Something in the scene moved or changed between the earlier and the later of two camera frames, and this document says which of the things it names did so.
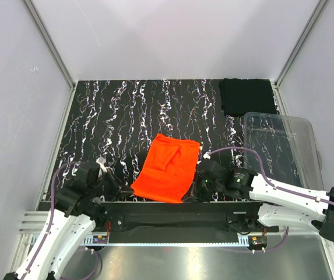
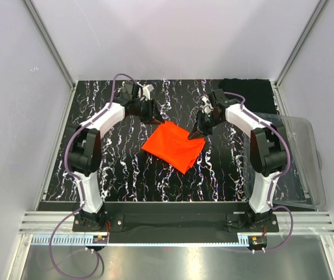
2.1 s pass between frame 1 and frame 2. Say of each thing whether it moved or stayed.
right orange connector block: stayed
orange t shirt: moved
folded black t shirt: stayed
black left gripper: moved
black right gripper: moved
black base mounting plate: stayed
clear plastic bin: stayed
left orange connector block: stayed
